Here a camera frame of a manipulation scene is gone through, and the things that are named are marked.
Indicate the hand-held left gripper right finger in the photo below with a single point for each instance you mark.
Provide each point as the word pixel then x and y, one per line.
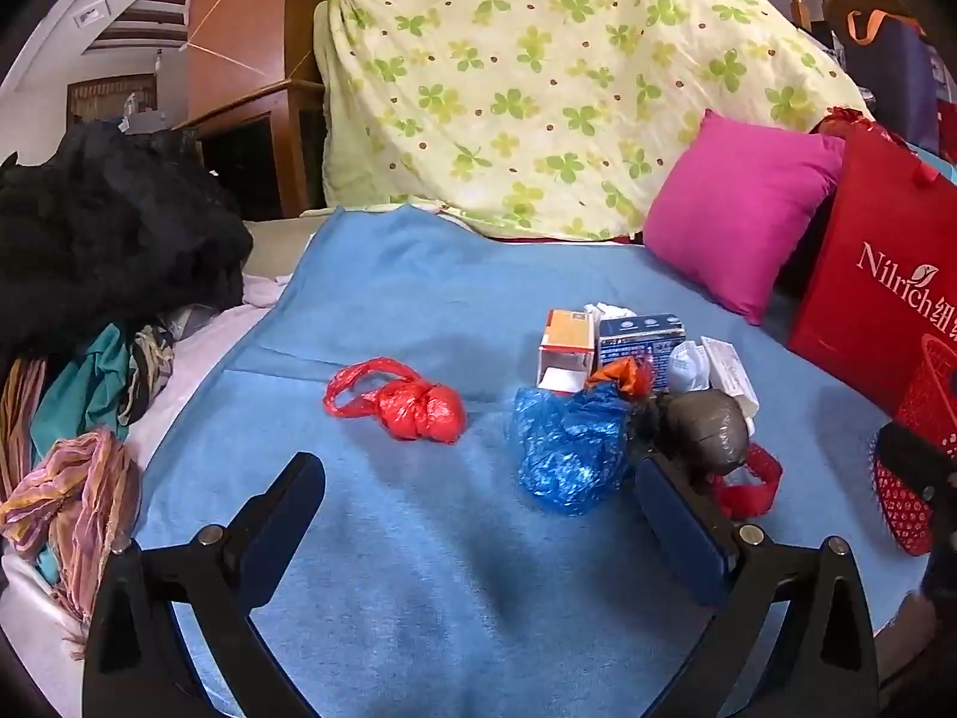
pixel 684 531

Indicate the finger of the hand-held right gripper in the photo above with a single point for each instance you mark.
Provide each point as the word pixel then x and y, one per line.
pixel 908 452

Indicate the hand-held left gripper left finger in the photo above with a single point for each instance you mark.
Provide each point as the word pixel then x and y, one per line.
pixel 288 516

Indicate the red plastic basket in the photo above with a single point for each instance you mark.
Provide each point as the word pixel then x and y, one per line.
pixel 931 381

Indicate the red plastic bag scrap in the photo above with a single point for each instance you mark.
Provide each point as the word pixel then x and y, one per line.
pixel 751 490

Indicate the grey-brown plastic bundle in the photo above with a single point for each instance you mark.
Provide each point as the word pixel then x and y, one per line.
pixel 706 426

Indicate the blue plastic bag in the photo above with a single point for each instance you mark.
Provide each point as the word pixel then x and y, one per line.
pixel 568 441

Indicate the long white box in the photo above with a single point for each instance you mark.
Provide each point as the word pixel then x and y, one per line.
pixel 729 374

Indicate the knotted red plastic bag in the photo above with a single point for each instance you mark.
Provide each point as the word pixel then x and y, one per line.
pixel 419 411

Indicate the orange plastic bag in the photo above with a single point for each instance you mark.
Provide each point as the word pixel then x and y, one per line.
pixel 624 374

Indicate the blue white box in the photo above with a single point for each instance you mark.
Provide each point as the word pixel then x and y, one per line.
pixel 639 344

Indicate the orange white box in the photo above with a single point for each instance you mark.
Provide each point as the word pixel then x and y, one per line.
pixel 568 336

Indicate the white tissue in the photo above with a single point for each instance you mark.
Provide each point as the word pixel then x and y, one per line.
pixel 607 309

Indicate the red paper bag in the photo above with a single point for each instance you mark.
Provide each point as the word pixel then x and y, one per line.
pixel 860 299

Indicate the striped brown cloth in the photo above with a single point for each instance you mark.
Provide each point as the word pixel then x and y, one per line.
pixel 153 366

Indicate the blue blanket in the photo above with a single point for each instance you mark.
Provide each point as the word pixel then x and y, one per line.
pixel 419 359

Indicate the striped scarf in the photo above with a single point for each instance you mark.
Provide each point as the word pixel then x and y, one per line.
pixel 82 486

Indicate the teal cloth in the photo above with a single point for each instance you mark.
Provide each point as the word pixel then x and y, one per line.
pixel 82 381

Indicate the pink pillow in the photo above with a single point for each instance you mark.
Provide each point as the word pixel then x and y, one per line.
pixel 733 209

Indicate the black fuzzy cloth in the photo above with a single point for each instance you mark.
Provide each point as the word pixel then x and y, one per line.
pixel 112 239

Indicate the dark wooden cabinet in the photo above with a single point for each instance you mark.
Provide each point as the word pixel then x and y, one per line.
pixel 291 157

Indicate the clover print quilt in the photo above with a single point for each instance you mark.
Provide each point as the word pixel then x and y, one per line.
pixel 523 90

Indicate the wooden pillar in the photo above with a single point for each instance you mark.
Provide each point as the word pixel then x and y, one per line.
pixel 239 30

